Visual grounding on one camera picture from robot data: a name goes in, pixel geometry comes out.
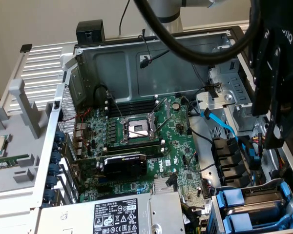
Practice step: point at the hard disk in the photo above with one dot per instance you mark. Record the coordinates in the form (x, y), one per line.
(230, 197)

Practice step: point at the metal locking lever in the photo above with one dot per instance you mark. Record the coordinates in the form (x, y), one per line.
(158, 106)
(115, 105)

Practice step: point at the coin cell battery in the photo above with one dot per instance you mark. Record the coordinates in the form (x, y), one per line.
(176, 106)

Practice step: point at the grey metal drive cage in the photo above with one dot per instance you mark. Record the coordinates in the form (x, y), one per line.
(234, 85)

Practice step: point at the green motherboard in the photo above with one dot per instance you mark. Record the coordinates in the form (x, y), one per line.
(175, 146)

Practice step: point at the open black PC case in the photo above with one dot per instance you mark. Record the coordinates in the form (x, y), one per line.
(112, 73)

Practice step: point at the RAM stick with black chips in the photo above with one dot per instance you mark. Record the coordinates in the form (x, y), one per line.
(134, 147)

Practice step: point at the blue card retention clip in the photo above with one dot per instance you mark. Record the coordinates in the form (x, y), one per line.
(51, 182)
(59, 136)
(54, 169)
(56, 158)
(49, 195)

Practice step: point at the RAM stick with white label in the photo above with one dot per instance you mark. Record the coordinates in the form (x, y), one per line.
(5, 157)

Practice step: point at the grey power supply unit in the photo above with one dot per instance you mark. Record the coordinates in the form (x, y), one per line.
(112, 214)

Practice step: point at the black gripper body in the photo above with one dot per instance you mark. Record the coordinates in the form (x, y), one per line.
(288, 24)

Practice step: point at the black graphics card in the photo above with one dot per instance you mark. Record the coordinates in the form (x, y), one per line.
(124, 167)

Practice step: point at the CPU socket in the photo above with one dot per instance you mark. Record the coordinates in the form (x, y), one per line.
(136, 129)

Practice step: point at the black block holder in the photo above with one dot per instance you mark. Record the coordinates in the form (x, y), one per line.
(90, 31)

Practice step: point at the metal socket cover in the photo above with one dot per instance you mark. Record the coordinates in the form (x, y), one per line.
(153, 124)

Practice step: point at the silver chipset heat sink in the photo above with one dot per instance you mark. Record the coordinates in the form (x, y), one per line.
(160, 186)

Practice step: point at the black RAM slot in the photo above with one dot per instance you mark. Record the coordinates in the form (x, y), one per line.
(134, 112)
(134, 103)
(134, 106)
(134, 109)

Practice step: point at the grey parts rack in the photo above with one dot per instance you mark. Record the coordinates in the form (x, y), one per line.
(27, 109)

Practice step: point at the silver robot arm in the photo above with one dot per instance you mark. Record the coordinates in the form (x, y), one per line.
(171, 14)

